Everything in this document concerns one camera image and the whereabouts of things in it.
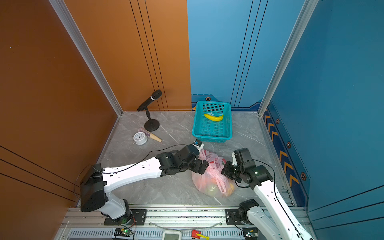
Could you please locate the pink plastic bag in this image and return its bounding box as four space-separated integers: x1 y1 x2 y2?
192 150 237 198

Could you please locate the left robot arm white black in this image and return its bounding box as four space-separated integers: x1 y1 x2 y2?
80 140 209 223

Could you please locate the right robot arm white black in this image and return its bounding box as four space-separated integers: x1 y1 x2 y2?
222 148 314 240

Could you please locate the teal plastic basket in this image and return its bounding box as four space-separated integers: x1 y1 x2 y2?
192 101 233 143

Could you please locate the yellow banana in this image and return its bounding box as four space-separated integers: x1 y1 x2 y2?
204 114 224 122

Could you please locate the black microphone on stand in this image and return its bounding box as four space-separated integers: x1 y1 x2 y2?
137 89 163 132

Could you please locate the black small box right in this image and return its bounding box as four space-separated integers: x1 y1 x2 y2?
242 228 259 240

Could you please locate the white round alarm clock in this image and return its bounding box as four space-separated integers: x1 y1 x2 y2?
133 132 148 146

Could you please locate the red yellow button box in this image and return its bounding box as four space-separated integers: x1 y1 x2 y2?
191 230 210 240

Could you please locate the white display device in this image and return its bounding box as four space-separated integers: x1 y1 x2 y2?
162 230 182 240

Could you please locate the green circuit board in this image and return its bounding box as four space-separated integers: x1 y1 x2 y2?
113 228 135 240

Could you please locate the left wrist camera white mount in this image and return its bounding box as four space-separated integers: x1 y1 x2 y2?
193 139 204 152

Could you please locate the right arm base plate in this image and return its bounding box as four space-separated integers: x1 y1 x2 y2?
225 208 251 226

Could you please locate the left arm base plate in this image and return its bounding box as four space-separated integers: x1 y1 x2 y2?
104 209 147 227

